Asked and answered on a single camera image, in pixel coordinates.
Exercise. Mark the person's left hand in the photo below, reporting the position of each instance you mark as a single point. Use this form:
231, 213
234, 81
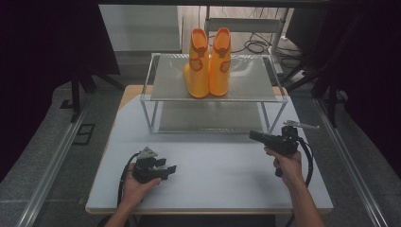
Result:
135, 192

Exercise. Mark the two-tier metal shoe rack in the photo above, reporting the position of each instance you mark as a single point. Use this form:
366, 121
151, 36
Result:
170, 82

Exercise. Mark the person's right hand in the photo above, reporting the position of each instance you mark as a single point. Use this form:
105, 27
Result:
290, 167

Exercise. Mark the yellow rubber boot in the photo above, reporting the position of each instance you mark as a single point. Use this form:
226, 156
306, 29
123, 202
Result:
219, 75
198, 75

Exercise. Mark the dark curtain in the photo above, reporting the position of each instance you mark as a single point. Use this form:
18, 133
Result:
372, 63
47, 41

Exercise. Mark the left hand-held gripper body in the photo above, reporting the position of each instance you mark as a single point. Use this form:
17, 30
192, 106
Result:
146, 170

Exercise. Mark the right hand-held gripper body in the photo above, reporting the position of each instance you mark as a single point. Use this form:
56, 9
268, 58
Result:
285, 143

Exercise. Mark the white panel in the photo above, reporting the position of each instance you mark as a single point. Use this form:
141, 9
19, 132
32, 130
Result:
138, 28

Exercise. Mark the aluminium floor rail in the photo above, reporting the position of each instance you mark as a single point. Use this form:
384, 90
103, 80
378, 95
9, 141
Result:
350, 170
50, 170

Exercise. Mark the black tripod stand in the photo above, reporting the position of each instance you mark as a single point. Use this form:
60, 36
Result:
331, 94
77, 91

